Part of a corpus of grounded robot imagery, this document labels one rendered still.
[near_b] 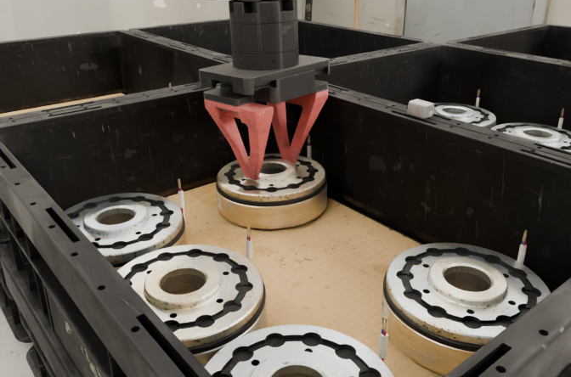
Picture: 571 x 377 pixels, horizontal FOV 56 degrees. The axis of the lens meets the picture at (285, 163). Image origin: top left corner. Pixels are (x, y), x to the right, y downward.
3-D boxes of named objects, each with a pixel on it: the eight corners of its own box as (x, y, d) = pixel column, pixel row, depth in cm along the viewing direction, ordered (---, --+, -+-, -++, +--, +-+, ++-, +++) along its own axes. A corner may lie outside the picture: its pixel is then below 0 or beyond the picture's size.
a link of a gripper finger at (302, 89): (227, 170, 50) (218, 70, 47) (279, 149, 55) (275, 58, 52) (279, 188, 46) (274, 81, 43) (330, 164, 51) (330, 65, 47)
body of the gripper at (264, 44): (197, 91, 46) (189, 1, 43) (280, 70, 52) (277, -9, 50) (249, 102, 41) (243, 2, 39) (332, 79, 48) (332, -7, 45)
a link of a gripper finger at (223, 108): (208, 177, 49) (199, 75, 45) (264, 155, 54) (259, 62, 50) (259, 196, 44) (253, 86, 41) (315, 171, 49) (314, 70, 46)
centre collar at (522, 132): (568, 138, 59) (570, 133, 59) (547, 149, 56) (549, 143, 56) (526, 127, 63) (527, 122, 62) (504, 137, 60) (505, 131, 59)
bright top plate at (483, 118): (511, 119, 67) (511, 115, 67) (466, 137, 61) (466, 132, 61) (442, 102, 74) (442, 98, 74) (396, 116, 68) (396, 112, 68)
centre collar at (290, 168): (308, 171, 50) (308, 165, 50) (271, 188, 47) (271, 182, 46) (271, 160, 53) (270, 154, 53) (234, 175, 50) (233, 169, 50)
